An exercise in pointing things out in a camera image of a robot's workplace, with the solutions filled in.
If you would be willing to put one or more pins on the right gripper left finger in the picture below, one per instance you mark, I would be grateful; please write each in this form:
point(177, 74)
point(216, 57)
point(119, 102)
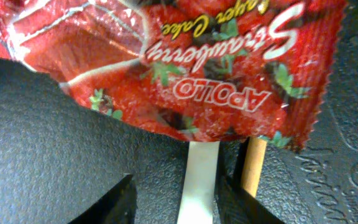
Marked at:
point(117, 206)

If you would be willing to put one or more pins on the red snack wrapper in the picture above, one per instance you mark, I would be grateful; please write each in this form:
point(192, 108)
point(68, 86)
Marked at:
point(193, 70)

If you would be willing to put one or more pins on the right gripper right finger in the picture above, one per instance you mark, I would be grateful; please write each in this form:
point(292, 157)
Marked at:
point(236, 206)

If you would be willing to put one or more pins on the white plastic fork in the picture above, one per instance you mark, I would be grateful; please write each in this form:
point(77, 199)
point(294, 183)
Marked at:
point(196, 205)

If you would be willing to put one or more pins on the round black tray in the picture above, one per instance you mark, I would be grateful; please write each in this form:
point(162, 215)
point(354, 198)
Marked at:
point(57, 158)

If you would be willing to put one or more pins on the wooden chopstick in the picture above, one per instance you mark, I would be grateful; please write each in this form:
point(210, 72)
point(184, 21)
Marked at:
point(253, 164)

